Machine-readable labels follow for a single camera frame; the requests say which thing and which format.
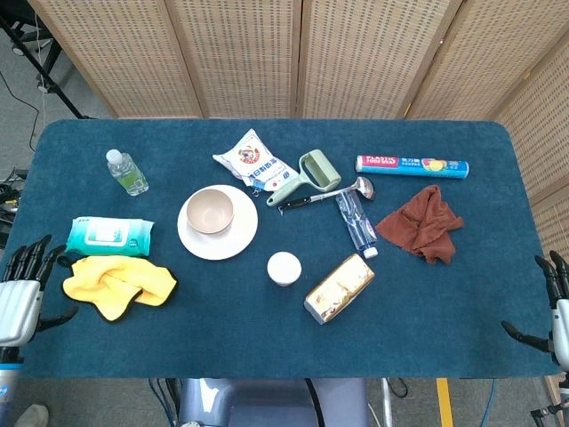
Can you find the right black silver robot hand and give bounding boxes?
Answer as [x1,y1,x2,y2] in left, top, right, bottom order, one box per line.
[501,250,569,373]

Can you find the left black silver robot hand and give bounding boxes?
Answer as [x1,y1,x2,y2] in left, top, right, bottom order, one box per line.
[0,234,80,347]

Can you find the beige plastic bowl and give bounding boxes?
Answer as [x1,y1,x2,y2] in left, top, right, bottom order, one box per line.
[186,188,236,233]
[188,221,233,236]

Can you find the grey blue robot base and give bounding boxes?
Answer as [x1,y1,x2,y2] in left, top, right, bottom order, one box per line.
[177,377,373,427]

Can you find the stacked white paper cups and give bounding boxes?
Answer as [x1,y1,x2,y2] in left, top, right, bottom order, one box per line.
[266,251,303,287]

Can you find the yellow black-edged cloth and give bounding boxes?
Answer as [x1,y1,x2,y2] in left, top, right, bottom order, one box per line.
[61,255,179,324]

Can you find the light shoe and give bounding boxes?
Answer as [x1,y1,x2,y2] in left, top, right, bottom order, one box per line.
[15,403,50,427]

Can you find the teal wet wipes pack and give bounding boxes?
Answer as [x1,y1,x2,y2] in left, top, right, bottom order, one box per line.
[65,216,156,258]

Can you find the brown cloth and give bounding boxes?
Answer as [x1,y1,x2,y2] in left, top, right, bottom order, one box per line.
[375,184,465,267]

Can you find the clear bottle green label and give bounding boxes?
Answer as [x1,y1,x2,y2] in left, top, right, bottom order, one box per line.
[105,149,150,197]

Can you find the blue felt table mat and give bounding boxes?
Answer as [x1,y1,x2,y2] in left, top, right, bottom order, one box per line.
[0,117,562,380]

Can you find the blue plastic wrap box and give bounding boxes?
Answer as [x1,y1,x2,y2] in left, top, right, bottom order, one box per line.
[354,154,470,181]

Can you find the gold tissue pack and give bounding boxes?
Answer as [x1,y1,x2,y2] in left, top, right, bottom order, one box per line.
[303,253,376,326]

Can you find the clear plastic water bottle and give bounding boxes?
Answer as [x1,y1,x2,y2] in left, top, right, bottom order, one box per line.
[334,189,380,260]

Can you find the cream round plate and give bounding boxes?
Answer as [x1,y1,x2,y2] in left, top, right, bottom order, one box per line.
[176,183,260,262]

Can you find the black tripod stand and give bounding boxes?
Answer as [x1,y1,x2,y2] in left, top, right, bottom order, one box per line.
[0,12,97,121]

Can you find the white blue printed bag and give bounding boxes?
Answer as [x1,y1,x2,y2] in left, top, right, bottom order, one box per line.
[212,128,301,193]

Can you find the woven wooden folding screen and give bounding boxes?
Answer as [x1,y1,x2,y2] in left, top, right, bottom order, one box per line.
[27,0,569,259]

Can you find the green handled roller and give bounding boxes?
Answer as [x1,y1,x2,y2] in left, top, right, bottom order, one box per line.
[265,149,342,206]

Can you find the steel ladle black handle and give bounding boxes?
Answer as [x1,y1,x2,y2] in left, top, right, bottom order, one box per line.
[277,176,375,214]

